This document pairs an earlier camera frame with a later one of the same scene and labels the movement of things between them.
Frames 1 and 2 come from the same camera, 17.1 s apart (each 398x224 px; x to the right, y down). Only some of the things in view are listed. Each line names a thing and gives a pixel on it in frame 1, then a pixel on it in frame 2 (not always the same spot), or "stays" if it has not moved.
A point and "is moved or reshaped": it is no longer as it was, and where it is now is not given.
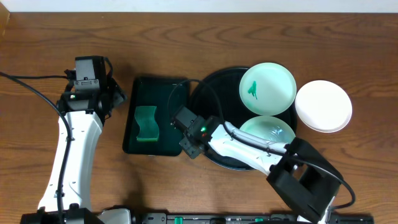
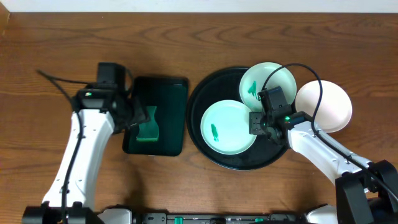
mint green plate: [268, 89] stays
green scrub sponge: [145, 117] stays
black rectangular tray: [168, 94] stays
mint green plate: [268, 128] is moved or reshaped
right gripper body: [190, 150] to [258, 122]
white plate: [323, 106] stays
